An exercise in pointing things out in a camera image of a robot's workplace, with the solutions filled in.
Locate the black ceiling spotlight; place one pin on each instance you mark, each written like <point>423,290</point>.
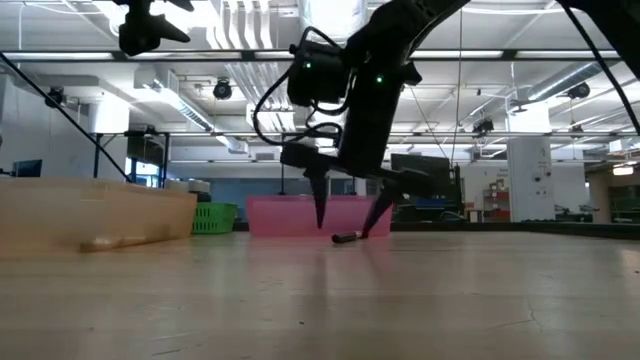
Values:
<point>222,89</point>
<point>482,125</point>
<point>55,97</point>
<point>579,90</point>

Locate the orange plastic bin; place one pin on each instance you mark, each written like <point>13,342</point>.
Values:
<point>75,215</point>

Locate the small dark monitor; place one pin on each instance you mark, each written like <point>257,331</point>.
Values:
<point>27,168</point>

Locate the brush pink ferrule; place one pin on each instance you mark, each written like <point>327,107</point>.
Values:
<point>345,237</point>

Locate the green plastic basket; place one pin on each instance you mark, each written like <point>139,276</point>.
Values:
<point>217,220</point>

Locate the red shelf unit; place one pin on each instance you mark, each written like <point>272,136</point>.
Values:
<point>497,215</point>

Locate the slim silver ventilation duct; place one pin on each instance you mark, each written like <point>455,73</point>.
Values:
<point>560,80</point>

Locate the black background frame stand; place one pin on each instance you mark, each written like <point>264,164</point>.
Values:
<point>145,133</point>

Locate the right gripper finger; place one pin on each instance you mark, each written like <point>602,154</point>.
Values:
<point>415,182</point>
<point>320,190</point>

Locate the large black monitor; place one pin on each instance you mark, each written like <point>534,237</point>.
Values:
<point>425,161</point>

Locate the black aluminium table frame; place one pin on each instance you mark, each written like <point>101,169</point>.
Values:
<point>550,230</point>

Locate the pink plastic bin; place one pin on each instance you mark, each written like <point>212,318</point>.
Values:
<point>280,215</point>

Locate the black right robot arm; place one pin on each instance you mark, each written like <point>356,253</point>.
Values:
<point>400,25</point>

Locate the overhead light bar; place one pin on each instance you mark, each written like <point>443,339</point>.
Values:
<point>200,55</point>

